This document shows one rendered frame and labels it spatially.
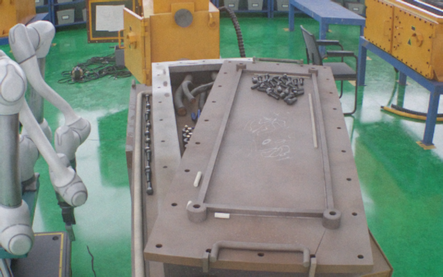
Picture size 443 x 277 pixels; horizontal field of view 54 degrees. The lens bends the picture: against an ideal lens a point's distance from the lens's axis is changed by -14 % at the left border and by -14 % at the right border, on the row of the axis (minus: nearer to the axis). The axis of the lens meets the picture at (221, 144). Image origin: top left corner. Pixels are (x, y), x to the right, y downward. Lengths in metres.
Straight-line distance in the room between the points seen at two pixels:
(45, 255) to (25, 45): 1.16
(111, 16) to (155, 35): 1.56
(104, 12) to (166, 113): 3.89
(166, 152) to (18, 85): 0.58
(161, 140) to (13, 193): 0.68
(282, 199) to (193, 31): 2.93
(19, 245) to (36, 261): 0.82
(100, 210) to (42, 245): 0.93
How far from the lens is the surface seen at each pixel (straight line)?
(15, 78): 1.61
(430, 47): 4.60
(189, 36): 3.93
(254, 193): 1.12
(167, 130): 1.48
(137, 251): 1.13
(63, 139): 2.28
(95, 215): 3.53
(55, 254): 2.69
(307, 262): 0.91
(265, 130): 1.42
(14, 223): 1.85
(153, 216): 1.29
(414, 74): 4.93
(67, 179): 1.90
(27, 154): 2.46
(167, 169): 1.27
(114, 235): 3.30
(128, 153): 1.64
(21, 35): 2.24
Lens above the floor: 1.96
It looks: 26 degrees down
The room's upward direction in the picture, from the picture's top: straight up
